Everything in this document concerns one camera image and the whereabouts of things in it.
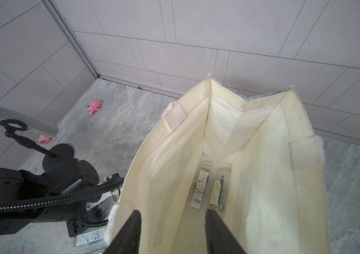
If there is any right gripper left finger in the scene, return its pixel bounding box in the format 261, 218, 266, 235
104, 210, 142, 254

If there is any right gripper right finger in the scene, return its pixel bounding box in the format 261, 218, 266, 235
204, 209, 246, 254

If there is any compass set grey label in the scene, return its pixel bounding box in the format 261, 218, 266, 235
84, 186, 122, 215

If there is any compass set gold label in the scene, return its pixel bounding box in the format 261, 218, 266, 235
208, 166, 231, 216

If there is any compass set clear case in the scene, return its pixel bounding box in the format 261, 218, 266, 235
187, 160, 212, 210

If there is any cream canvas tote bag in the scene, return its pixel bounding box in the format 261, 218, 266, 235
105, 77, 331, 254

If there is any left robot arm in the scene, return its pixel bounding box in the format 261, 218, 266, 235
0, 158, 124, 238

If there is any compass set lower grey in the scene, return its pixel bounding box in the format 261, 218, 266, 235
73, 228, 106, 248

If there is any black microphone stand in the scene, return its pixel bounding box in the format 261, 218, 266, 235
0, 119, 74, 172

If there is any pink eraser block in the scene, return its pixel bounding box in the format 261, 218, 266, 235
38, 135, 53, 145

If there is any pink pig toy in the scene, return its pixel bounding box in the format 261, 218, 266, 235
88, 99, 101, 115

